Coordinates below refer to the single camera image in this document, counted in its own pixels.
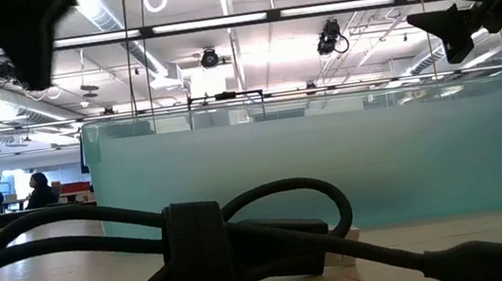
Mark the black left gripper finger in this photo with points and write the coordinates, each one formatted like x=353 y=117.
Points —
x=27 y=34

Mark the green translucent plastic bin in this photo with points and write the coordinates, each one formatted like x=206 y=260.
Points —
x=381 y=156

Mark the red cabinet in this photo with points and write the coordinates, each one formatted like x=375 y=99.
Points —
x=75 y=187

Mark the person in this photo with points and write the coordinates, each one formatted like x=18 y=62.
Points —
x=42 y=194

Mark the black ceiling camera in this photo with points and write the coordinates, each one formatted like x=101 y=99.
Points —
x=328 y=41
x=5 y=70
x=210 y=58

